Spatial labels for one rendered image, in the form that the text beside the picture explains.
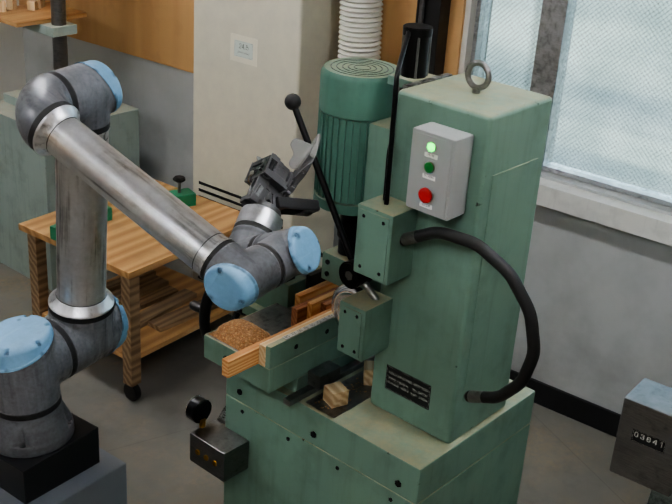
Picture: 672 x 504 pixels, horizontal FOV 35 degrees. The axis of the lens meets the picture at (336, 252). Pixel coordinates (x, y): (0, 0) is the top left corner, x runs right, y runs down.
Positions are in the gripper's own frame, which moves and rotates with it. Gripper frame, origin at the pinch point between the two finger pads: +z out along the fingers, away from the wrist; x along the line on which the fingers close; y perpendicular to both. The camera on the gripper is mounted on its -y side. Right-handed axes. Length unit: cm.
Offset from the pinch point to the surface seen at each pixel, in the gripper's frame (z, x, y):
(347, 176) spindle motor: -2.4, -5.2, -10.6
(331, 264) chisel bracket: -10.5, 12.9, -26.1
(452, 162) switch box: -13.1, -40.8, -8.4
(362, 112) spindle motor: 5.5, -14.8, -2.7
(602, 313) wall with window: 62, 42, -156
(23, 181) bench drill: 77, 228, -11
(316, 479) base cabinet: -53, 23, -48
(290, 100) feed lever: 3.3, -5.4, 9.0
